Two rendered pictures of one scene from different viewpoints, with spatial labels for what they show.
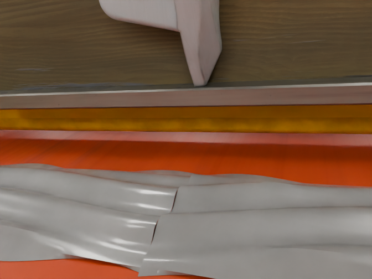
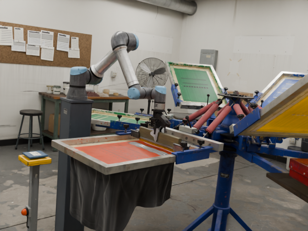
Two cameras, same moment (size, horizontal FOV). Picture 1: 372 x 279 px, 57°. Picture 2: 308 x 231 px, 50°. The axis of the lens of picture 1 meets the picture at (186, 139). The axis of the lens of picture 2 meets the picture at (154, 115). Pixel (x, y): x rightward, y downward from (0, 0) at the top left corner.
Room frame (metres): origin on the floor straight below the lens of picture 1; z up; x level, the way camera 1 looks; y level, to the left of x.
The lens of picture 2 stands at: (-1.75, -0.94, 1.49)
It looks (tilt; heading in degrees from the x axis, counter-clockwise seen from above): 9 degrees down; 26
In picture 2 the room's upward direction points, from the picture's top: 5 degrees clockwise
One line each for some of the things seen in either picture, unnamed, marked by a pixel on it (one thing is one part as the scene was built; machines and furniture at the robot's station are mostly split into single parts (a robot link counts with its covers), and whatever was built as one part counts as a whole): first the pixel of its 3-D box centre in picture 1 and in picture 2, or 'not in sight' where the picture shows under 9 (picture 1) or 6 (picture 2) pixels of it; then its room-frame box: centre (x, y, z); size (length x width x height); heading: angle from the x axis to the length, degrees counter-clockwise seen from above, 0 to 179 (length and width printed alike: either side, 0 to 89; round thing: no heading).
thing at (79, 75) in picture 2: not in sight; (79, 75); (0.15, 0.63, 1.37); 0.13 x 0.12 x 0.14; 174
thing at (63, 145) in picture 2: not in sight; (132, 148); (0.00, 0.06, 0.97); 0.79 x 0.58 x 0.04; 159
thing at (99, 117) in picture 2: not in sight; (130, 112); (0.83, 0.58, 1.05); 1.08 x 0.61 x 0.23; 99
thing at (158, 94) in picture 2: not in sight; (159, 94); (0.21, 0.00, 1.31); 0.09 x 0.08 x 0.11; 84
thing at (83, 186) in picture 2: not in sight; (88, 193); (-0.28, 0.16, 0.74); 0.45 x 0.03 x 0.43; 69
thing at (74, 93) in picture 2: not in sight; (77, 91); (0.14, 0.64, 1.25); 0.15 x 0.15 x 0.10
